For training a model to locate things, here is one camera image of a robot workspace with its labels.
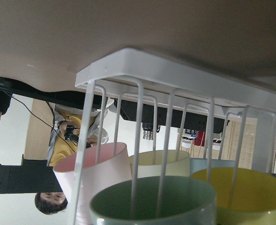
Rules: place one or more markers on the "white wire cup rack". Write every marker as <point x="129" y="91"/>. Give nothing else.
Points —
<point x="146" y="77"/>

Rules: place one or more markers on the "pink cup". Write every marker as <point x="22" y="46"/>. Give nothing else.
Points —
<point x="110" y="170"/>

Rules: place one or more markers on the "person in yellow shirt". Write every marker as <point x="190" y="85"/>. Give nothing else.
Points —
<point x="60" y="147"/>

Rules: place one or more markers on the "cream cup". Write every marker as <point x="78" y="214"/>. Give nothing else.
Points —
<point x="174" y="167"/>

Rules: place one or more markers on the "green cup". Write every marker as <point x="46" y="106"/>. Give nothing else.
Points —
<point x="185" y="201"/>

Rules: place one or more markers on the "black monitor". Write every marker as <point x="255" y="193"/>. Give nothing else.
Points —
<point x="32" y="176"/>

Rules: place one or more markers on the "yellow cup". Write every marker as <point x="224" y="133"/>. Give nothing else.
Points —
<point x="251" y="202"/>

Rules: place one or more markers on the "light blue cup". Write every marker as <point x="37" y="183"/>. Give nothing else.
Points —
<point x="197" y="164"/>

